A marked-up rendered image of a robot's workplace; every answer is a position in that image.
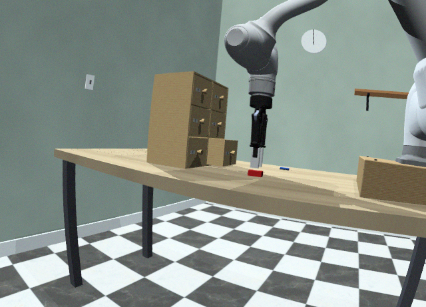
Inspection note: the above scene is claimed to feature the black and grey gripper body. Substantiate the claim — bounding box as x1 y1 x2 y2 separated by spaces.
250 95 272 124

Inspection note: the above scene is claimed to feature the red nine-volt battery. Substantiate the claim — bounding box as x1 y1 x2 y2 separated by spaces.
248 170 263 177

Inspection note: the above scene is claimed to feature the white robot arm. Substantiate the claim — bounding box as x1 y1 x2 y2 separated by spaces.
224 0 426 167

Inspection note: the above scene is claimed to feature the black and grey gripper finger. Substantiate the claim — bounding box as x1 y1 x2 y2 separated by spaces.
259 115 268 167
250 111 266 168

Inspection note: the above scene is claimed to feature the small wooden chest of drawers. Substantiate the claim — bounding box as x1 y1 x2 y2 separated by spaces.
146 71 228 169

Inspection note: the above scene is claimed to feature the brown wooden drawer front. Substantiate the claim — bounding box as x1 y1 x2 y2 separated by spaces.
207 138 238 166
209 110 226 137
192 74 212 107
189 105 210 136
186 137 208 167
212 83 228 112

